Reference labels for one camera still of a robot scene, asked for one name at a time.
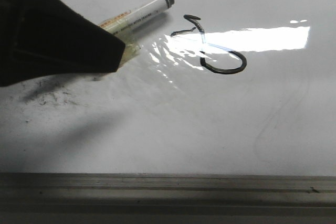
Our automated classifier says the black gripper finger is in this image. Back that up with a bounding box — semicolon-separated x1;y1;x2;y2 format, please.
1;0;125;87

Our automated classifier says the white black whiteboard marker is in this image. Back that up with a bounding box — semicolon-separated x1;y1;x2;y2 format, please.
98;0;175;36

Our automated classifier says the clear adhesive tape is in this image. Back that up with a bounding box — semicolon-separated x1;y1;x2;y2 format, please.
115;30;141;68

